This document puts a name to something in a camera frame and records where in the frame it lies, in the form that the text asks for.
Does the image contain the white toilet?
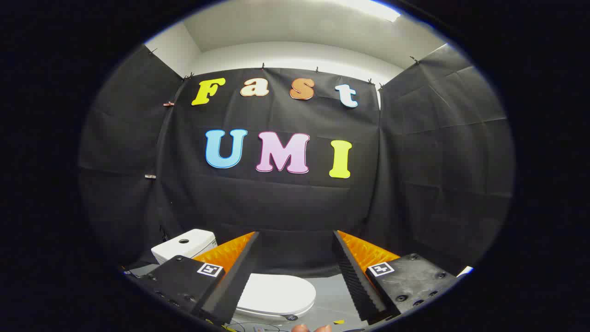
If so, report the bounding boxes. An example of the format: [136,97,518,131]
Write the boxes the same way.
[151,229,317,322]

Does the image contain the black backdrop cloth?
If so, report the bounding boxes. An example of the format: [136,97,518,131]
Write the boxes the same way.
[78,44,514,277]

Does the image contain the black cable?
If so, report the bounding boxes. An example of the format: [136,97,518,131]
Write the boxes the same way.
[226,322,283,332]

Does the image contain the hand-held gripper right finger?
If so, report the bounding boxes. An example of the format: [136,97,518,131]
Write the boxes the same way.
[332,230,462,324]

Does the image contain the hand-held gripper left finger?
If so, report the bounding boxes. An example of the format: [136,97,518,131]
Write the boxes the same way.
[124,231,260,326]

